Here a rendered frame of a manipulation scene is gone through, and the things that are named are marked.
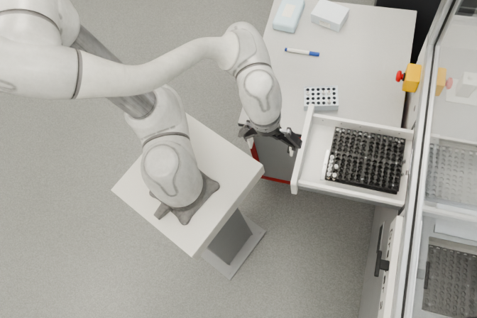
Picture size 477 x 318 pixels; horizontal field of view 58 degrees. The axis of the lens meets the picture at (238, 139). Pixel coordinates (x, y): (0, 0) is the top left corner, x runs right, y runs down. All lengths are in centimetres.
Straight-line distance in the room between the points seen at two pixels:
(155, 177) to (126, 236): 122
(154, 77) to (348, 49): 101
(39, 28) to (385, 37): 132
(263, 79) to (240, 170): 51
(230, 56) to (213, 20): 180
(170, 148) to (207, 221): 32
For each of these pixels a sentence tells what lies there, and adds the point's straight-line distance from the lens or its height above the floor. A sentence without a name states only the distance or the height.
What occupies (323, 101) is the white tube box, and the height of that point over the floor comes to 79.
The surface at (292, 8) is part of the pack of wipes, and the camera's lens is 186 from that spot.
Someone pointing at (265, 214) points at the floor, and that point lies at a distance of 230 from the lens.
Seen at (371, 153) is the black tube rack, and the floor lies 90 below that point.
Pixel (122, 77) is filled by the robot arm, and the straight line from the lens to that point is 92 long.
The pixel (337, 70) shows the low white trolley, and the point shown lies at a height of 76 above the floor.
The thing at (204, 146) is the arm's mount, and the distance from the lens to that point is 155.
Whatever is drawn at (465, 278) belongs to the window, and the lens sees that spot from 80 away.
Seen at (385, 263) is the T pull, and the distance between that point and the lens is 134.
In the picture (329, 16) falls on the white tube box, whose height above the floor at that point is 81.
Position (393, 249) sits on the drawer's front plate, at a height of 93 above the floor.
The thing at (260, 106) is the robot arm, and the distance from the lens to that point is 107.
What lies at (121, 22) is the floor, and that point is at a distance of 314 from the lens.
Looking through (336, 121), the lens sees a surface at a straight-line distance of 148.
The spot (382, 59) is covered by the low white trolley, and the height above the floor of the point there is 76.
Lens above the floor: 222
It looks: 65 degrees down
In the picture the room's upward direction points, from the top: 20 degrees counter-clockwise
